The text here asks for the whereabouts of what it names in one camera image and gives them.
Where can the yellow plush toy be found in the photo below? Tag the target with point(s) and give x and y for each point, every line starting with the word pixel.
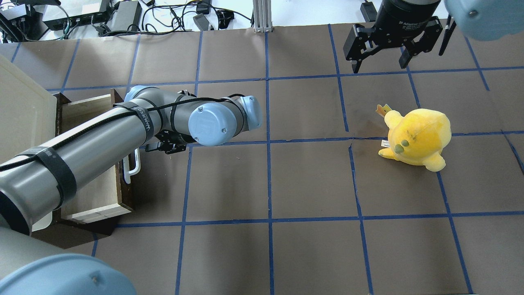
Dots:
pixel 417 138

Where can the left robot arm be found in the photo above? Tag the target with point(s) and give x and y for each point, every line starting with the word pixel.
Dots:
pixel 45 177

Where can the black power adapter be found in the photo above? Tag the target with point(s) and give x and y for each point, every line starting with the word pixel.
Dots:
pixel 202 23

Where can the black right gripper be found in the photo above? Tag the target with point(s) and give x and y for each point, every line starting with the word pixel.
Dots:
pixel 403 17

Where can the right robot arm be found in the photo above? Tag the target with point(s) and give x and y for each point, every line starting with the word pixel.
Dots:
pixel 482 20

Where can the aluminium frame post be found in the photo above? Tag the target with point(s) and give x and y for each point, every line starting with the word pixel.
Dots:
pixel 262 16

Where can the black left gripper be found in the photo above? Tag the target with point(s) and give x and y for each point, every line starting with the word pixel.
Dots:
pixel 168 146

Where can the cream cabinet box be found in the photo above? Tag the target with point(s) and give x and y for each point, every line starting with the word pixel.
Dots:
pixel 27 112

